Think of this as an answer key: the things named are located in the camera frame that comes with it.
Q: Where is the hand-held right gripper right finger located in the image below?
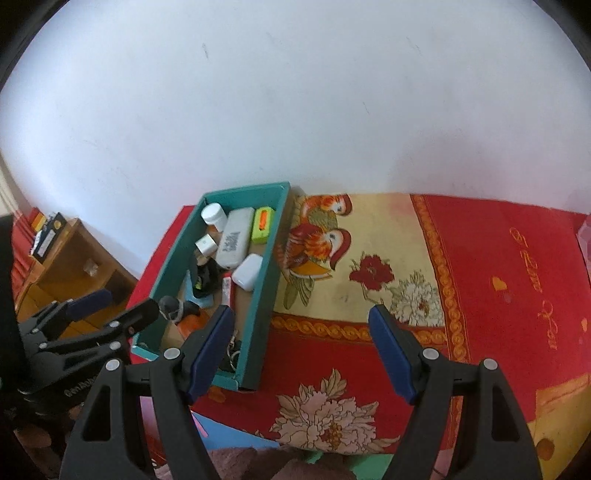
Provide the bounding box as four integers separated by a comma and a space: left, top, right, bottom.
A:
368, 304, 543, 480

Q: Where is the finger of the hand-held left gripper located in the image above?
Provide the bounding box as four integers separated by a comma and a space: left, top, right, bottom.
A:
17, 288, 115, 342
39, 298, 160, 370

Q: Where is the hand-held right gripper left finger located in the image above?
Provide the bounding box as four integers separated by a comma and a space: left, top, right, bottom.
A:
59, 305, 236, 480

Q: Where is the metal keyring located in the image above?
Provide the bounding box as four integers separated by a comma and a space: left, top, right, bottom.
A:
223, 339, 243, 372

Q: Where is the orange plastic toy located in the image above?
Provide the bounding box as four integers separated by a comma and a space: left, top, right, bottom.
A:
159, 295, 204, 340

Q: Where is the blue card holder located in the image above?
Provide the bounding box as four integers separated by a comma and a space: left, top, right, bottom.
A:
182, 270, 218, 309

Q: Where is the teal cardboard box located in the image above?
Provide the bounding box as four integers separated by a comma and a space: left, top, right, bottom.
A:
130, 181, 291, 393

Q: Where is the white earbud case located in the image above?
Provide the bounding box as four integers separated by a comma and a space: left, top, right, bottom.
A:
231, 254, 264, 291

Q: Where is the white charger plug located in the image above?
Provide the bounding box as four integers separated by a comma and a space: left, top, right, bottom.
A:
194, 234, 219, 257

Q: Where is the white remote control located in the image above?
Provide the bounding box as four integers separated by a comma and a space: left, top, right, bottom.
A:
216, 207, 256, 271

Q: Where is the green utility knife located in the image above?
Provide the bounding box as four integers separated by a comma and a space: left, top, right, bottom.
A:
252, 208, 275, 244

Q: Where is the wooden bedside cabinet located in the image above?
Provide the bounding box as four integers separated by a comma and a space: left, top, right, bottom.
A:
14, 218, 139, 342

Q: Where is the pile of booklets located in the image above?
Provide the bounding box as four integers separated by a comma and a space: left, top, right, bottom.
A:
28, 210, 69, 265

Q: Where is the red pleated cloth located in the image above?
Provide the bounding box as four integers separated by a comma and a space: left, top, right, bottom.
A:
10, 209, 47, 301

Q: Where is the red printed blanket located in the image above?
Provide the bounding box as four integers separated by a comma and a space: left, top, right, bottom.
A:
134, 191, 591, 480

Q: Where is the white jar orange label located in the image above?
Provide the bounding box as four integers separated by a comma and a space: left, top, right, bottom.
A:
201, 202, 228, 235

